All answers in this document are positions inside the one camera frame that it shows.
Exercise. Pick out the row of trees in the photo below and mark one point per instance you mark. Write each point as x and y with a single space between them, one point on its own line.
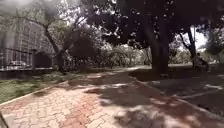
123 55

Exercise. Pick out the red brick path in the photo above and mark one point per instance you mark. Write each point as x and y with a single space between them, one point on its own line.
83 103

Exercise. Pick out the large thick-trunked tree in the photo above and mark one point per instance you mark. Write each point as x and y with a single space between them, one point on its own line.
160 50

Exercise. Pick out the leaning tree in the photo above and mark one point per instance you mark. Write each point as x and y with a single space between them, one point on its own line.
53 43

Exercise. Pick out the pale kerb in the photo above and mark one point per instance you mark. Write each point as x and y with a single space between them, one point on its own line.
186 103
33 92

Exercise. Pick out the person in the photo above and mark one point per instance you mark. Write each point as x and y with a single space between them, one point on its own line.
199 61

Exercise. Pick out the grey building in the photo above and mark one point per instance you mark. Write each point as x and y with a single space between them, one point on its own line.
26 36

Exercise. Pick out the pale car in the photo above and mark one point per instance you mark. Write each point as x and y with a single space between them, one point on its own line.
16 64

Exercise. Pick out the dark metal fence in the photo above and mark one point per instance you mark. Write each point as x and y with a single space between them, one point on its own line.
16 56

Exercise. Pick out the grass strip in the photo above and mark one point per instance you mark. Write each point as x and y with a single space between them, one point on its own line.
16 88

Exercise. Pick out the low dark wall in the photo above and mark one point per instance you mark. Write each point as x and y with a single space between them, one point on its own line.
20 74

